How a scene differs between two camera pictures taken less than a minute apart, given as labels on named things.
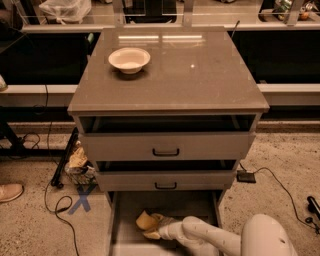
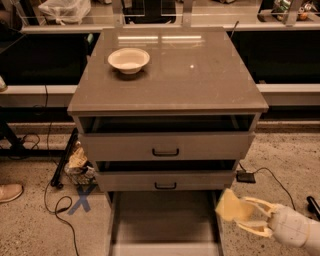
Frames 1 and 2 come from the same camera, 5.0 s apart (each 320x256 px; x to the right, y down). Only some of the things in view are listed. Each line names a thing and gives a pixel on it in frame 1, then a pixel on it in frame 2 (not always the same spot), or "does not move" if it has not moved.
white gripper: [169, 227] -> [289, 225]
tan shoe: [10, 191] does not move
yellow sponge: [145, 221] -> [232, 207]
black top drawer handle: [165, 154] does not move
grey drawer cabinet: [166, 114] does not move
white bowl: [129, 60] does not move
